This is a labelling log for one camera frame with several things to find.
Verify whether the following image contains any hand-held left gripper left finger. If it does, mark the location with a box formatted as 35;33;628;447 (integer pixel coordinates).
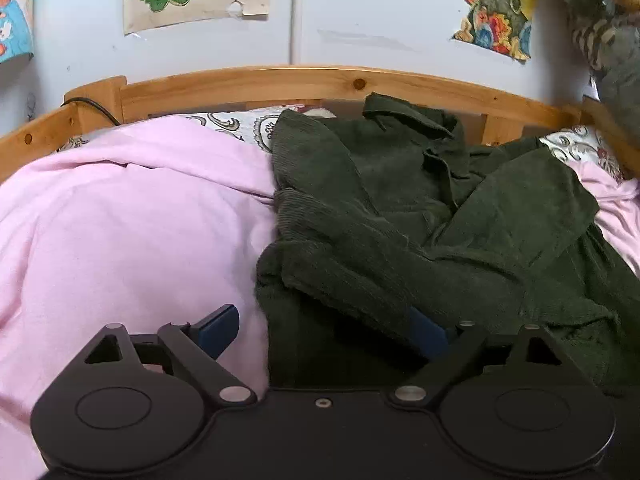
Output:
82;304;259;409

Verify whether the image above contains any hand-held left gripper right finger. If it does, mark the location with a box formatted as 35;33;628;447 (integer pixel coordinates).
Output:
389;306;574;409

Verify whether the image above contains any dark green corduroy jacket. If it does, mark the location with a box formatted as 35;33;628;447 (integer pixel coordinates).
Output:
255;92;640;397

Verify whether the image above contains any pink blanket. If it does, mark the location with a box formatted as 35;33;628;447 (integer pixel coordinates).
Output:
0;114;640;480

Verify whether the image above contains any floral patterned bed sheet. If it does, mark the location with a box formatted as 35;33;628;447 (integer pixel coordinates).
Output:
55;104;632;184

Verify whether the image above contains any dark patterned hanging cloth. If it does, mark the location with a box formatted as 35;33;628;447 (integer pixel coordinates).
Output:
531;0;640;182

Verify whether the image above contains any black cable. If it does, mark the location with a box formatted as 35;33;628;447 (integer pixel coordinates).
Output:
60;98;122;126

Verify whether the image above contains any wooden bed frame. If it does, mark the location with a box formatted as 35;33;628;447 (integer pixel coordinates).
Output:
0;64;640;187

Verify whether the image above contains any colourful torn wall poster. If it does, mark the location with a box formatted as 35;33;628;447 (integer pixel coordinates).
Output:
446;0;536;63

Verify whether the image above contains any white wall pipe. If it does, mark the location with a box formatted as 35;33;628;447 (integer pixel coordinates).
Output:
288;0;306;66

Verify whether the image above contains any blue cartoon wall poster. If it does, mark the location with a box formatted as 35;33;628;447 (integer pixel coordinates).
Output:
0;0;37;64

